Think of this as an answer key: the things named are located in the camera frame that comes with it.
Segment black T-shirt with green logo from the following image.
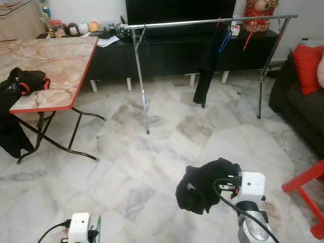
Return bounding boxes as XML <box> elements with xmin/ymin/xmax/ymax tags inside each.
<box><xmin>176</xmin><ymin>158</ymin><xmax>242</xmax><ymax>215</ymax></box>

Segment blue plastic hanger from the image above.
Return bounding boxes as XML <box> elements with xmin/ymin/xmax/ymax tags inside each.
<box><xmin>219</xmin><ymin>29</ymin><xmax>234</xmax><ymax>54</ymax></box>

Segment red plastic stool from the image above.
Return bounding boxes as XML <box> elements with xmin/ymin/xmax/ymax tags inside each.
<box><xmin>281</xmin><ymin>159</ymin><xmax>324</xmax><ymax>239</ymax></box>

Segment dark grey fabric sofa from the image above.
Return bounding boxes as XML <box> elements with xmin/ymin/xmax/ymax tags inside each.
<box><xmin>268</xmin><ymin>51</ymin><xmax>324</xmax><ymax>155</ymax></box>

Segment black hanging trousers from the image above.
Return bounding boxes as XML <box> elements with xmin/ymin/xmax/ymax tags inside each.
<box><xmin>193</xmin><ymin>25</ymin><xmax>227</xmax><ymax>108</ymax></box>

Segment red square cushion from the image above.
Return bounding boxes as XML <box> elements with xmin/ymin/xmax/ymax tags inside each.
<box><xmin>293</xmin><ymin>44</ymin><xmax>323</xmax><ymax>96</ymax></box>

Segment black TV console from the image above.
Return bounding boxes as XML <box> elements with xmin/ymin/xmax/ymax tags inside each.
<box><xmin>36</xmin><ymin>29</ymin><xmax>280</xmax><ymax>93</ymax></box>

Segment black jacket with red cuffs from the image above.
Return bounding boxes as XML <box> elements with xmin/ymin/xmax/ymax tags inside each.
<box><xmin>0</xmin><ymin>67</ymin><xmax>51</xmax><ymax>158</ymax></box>

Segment silver metal clothes rack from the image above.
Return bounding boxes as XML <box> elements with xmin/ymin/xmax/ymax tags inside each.
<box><xmin>119</xmin><ymin>14</ymin><xmax>299</xmax><ymax>135</ymax></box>

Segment red fortune figurine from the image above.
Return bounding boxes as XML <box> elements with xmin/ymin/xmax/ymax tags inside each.
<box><xmin>243</xmin><ymin>0</ymin><xmax>280</xmax><ymax>32</ymax></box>

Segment marble-look folding table red edge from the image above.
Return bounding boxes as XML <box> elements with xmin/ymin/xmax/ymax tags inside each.
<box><xmin>0</xmin><ymin>36</ymin><xmax>107</xmax><ymax>164</ymax></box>

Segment black television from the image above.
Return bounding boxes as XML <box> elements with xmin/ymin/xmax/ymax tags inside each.
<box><xmin>126</xmin><ymin>0</ymin><xmax>237</xmax><ymax>23</ymax></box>

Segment white papers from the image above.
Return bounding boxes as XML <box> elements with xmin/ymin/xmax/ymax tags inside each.
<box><xmin>96</xmin><ymin>35</ymin><xmax>121</xmax><ymax>48</ymax></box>

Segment black electronics pile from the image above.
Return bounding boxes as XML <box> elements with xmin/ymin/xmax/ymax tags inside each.
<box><xmin>104</xmin><ymin>23</ymin><xmax>133</xmax><ymax>38</ymax></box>

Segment black round plush toy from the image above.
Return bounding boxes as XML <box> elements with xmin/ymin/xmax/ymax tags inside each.
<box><xmin>67</xmin><ymin>22</ymin><xmax>80</xmax><ymax>36</ymax></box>

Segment glass jar with red lid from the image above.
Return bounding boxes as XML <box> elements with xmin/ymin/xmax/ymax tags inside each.
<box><xmin>51</xmin><ymin>19</ymin><xmax>65</xmax><ymax>37</ymax></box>

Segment gold trophy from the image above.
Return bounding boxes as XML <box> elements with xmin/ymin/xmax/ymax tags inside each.
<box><xmin>42</xmin><ymin>10</ymin><xmax>54</xmax><ymax>37</ymax></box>

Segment light wooden cabinet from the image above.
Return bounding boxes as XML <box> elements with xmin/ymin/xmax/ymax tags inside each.
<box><xmin>0</xmin><ymin>0</ymin><xmax>45</xmax><ymax>41</ymax></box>

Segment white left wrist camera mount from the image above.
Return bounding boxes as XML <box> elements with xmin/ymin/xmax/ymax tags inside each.
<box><xmin>67</xmin><ymin>213</ymin><xmax>92</xmax><ymax>243</ymax></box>

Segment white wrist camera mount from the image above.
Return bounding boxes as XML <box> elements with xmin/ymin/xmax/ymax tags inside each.
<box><xmin>67</xmin><ymin>213</ymin><xmax>92</xmax><ymax>243</ymax></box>
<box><xmin>238</xmin><ymin>171</ymin><xmax>267</xmax><ymax>203</ymax></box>

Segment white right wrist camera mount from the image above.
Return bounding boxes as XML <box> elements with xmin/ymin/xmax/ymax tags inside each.
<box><xmin>238</xmin><ymin>171</ymin><xmax>267</xmax><ymax>203</ymax></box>

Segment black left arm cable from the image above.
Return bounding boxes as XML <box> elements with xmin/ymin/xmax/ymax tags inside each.
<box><xmin>37</xmin><ymin>220</ymin><xmax>71</xmax><ymax>243</ymax></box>

